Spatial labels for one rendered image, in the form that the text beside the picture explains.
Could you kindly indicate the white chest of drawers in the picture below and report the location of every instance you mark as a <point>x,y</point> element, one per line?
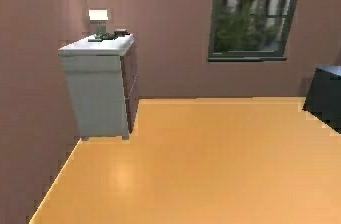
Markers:
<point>94,90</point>

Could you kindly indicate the dark framed window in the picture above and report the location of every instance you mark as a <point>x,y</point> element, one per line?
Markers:
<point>249,28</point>

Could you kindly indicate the white shade table lamp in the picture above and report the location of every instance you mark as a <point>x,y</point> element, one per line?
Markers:
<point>98,20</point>

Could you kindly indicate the black low cabinet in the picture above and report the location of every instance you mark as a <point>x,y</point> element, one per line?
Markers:
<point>336,100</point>

